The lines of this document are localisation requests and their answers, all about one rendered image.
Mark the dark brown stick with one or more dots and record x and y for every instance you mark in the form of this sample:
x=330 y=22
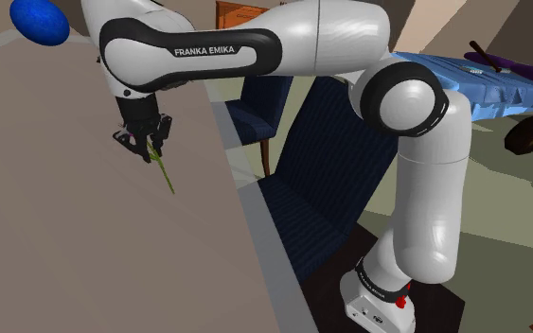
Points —
x=484 y=56

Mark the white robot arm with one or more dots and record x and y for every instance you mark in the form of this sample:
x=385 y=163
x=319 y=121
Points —
x=349 y=41

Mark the dark robot stand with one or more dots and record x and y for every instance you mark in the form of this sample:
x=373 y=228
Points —
x=335 y=258

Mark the thin green plant stem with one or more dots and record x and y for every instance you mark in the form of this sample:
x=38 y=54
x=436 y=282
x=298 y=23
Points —
x=164 y=174

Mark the orange wooden cabinet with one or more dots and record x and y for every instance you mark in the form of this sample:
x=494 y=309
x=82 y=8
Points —
x=236 y=14

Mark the dark brown round stool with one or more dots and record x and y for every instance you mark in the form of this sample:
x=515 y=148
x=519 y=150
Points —
x=527 y=134

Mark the blue oval ball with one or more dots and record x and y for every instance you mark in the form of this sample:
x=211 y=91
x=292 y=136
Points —
x=40 y=22

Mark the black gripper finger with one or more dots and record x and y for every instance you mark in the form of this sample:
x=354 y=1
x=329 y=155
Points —
x=164 y=128
x=133 y=144

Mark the large navy blue chair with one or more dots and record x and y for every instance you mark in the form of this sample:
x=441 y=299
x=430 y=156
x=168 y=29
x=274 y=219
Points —
x=326 y=161

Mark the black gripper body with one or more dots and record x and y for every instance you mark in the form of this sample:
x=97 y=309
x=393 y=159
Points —
x=137 y=113

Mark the purple cushion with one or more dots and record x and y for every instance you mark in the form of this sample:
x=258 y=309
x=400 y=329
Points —
x=531 y=71

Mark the small navy blue chair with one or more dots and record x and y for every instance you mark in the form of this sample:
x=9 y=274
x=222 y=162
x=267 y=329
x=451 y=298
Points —
x=259 y=110

